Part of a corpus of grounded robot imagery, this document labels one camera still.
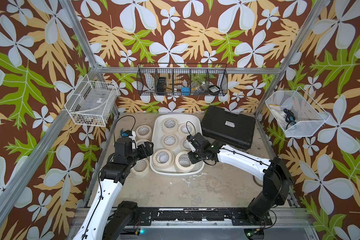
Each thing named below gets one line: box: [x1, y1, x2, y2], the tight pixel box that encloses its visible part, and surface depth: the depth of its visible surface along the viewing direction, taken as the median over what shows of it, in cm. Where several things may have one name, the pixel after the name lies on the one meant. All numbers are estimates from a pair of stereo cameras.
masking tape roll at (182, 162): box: [175, 151, 195, 173], surface depth 81 cm
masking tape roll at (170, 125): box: [161, 117, 179, 134], surface depth 107 cm
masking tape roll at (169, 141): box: [161, 134, 179, 151], surface depth 103 cm
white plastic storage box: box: [150, 114, 205, 176], surface depth 101 cm
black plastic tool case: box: [200, 105, 256, 149], surface depth 106 cm
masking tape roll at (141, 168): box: [130, 158, 150, 177], surface depth 89 cm
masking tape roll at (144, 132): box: [135, 125, 153, 140], surface depth 109 cm
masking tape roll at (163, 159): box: [152, 149, 175, 169], surface depth 90 cm
